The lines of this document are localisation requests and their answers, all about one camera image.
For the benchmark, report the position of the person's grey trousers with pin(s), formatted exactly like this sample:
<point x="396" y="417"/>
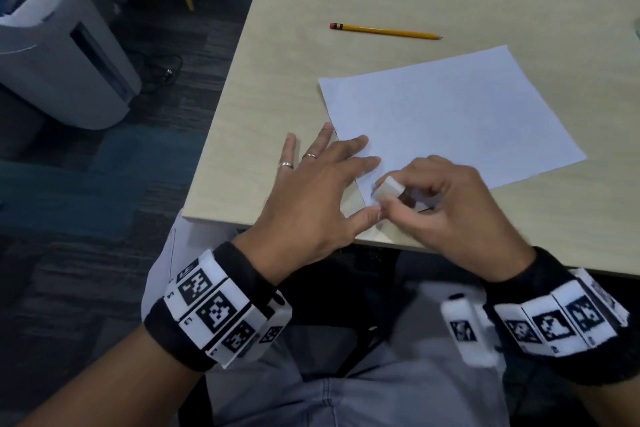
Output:
<point x="400" y="391"/>

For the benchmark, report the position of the person's left forearm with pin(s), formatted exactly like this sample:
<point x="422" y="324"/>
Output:
<point x="120" y="386"/>

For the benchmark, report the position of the person's left middle finger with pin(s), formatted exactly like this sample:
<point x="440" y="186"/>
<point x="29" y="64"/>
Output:
<point x="345" y="154"/>

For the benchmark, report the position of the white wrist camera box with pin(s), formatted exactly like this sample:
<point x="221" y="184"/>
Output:
<point x="275" y="319"/>
<point x="467" y="331"/>

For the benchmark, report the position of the white and blue floor appliance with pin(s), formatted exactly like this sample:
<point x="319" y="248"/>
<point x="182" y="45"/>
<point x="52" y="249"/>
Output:
<point x="55" y="41"/>

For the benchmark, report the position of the person's left little finger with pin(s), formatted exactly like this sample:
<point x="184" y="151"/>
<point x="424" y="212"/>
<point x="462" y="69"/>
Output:
<point x="287" y="154"/>

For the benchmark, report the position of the person's left hand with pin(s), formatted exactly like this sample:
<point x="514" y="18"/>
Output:
<point x="300" y="211"/>

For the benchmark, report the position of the white paper sheet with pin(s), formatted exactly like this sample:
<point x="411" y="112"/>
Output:
<point x="450" y="111"/>

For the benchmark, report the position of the white eraser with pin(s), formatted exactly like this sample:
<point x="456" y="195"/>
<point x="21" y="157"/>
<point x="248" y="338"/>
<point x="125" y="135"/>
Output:
<point x="387" y="190"/>

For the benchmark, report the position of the person's right forearm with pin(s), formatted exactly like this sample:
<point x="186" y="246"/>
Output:
<point x="610" y="406"/>

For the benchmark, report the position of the person's right thumb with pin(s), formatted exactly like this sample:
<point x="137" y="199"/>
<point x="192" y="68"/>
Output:
<point x="407" y="221"/>

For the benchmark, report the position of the black marker-tagged wrist band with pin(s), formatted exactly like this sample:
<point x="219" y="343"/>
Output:
<point x="565" y="321"/>
<point x="210" y="306"/>

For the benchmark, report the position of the person's left thumb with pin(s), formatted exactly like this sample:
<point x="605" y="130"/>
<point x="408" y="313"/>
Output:
<point x="364" y="224"/>

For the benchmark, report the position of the yellow pencil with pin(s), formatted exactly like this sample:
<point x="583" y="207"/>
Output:
<point x="385" y="31"/>

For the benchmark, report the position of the person's right hand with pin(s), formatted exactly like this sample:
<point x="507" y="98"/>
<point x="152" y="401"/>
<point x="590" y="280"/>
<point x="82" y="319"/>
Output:
<point x="465" y="221"/>

